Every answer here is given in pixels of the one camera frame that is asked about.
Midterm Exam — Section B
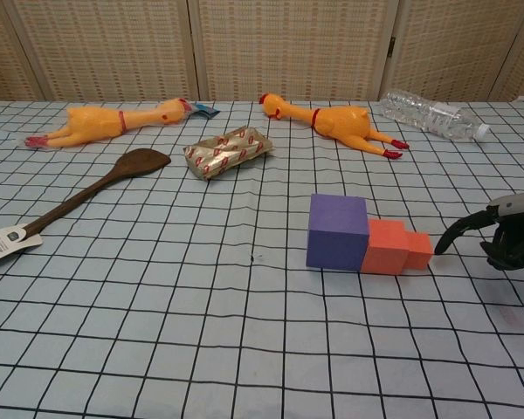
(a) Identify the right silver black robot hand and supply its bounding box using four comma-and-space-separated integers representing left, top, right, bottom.
433, 190, 524, 272

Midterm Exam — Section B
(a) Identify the small orange foam cube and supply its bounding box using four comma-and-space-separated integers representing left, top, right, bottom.
402, 230, 434, 271

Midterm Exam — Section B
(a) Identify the medium orange foam cube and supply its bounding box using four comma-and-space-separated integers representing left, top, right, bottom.
360, 217, 410, 276

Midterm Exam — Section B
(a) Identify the large purple foam cube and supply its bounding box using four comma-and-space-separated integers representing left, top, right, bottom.
306, 194, 370, 272

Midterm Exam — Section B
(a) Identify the clear plastic water bottle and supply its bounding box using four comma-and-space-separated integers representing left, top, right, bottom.
378, 89, 492, 142

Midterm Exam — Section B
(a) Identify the yellow rubber chicken toy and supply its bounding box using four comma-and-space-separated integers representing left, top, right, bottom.
259, 92, 410, 160

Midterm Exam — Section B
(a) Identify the beige woven folding screen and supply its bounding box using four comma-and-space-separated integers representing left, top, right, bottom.
0, 0, 524, 110

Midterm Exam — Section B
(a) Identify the silver red snack packet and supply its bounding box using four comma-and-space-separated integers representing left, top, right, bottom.
183, 125, 275, 182

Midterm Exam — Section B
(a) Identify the blue cardboard hang tag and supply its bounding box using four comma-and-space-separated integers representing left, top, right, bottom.
187, 103, 222, 119

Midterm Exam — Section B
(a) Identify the dark wooden spatula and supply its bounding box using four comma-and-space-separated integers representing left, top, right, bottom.
0, 148, 172, 275

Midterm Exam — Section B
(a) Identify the blue checkered tablecloth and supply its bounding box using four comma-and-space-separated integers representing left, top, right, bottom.
0, 100, 524, 419

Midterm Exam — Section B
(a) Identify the yellow rubber chicken in wrapper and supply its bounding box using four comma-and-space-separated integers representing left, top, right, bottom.
24, 97, 193, 151

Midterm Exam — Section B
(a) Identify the white paper spatula label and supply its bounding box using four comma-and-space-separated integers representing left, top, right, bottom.
0, 221, 43, 268

